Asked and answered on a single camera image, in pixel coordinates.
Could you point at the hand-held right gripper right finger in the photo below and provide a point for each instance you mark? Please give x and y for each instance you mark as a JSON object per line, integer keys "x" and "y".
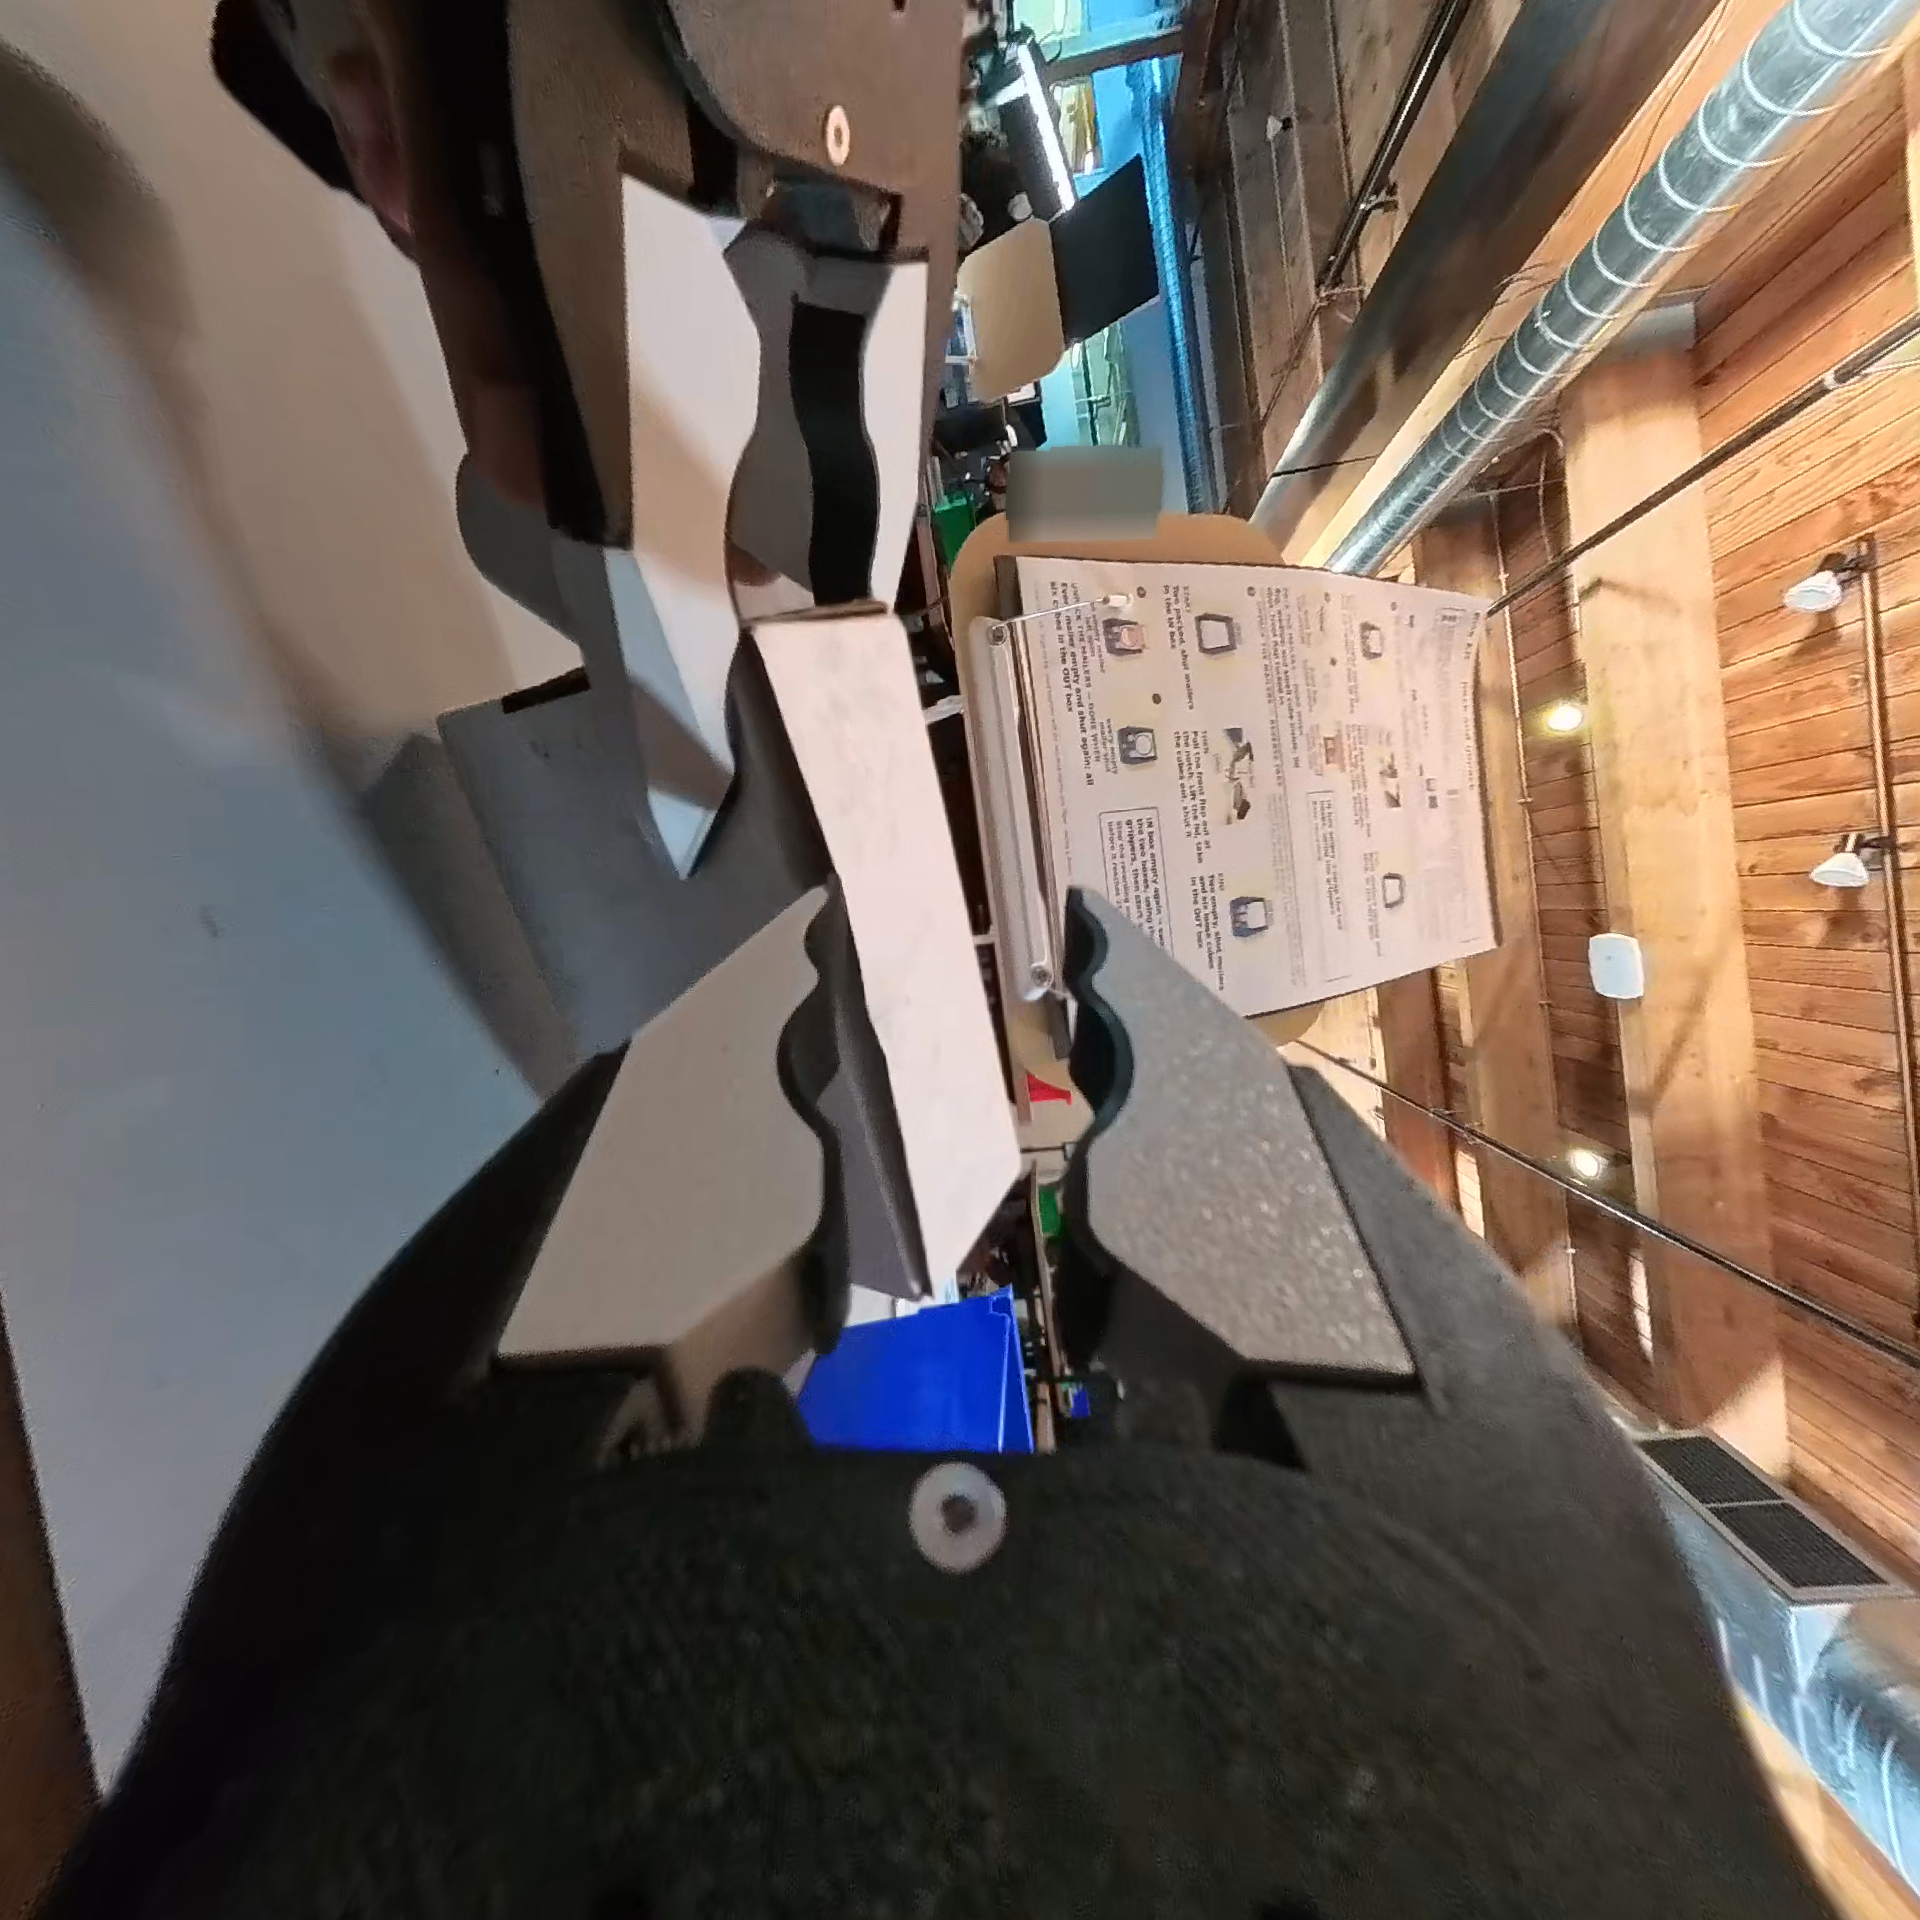
{"x": 1244, "y": 1200}

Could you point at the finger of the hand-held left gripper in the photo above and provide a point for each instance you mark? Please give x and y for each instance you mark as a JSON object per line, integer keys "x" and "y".
{"x": 902, "y": 422}
{"x": 681, "y": 450}

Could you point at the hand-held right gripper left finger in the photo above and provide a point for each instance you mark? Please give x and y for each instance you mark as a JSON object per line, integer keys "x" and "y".
{"x": 674, "y": 1200}

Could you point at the blue storage bin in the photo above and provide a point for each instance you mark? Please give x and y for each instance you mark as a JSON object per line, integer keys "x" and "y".
{"x": 914, "y": 1382}

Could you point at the white mailer box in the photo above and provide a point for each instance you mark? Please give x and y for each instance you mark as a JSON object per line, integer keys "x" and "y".
{"x": 884, "y": 901}

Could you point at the grey desk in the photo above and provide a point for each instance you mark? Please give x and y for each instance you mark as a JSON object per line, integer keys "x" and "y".
{"x": 150, "y": 750}

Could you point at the person's left hand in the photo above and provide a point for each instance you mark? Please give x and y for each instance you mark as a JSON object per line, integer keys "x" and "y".
{"x": 451, "y": 301}

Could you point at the small green bin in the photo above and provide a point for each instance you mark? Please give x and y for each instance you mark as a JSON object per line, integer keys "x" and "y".
{"x": 948, "y": 533}

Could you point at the background document stand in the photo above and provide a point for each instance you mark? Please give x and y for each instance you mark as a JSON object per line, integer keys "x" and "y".
{"x": 1020, "y": 317}

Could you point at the white ceiling access point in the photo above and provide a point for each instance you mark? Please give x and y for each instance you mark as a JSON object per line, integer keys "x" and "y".
{"x": 1616, "y": 965}

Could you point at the printed instruction sheet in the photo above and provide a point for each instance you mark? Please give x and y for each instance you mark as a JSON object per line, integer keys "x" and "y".
{"x": 1276, "y": 750}

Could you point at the smooth grey pipe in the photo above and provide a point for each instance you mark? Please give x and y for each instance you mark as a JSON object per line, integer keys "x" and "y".
{"x": 1394, "y": 346}

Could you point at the black ceiling vent grille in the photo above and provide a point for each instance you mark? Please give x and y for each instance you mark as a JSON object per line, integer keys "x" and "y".
{"x": 1756, "y": 1515}

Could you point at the white track light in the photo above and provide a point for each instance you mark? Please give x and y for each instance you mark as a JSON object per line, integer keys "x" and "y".
{"x": 1846, "y": 862}
{"x": 1816, "y": 589}

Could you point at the silver spiral duct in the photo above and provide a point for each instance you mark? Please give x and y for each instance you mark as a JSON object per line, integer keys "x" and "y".
{"x": 1620, "y": 255}

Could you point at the large silver duct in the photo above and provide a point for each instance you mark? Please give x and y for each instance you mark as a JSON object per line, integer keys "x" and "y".
{"x": 1862, "y": 1694}

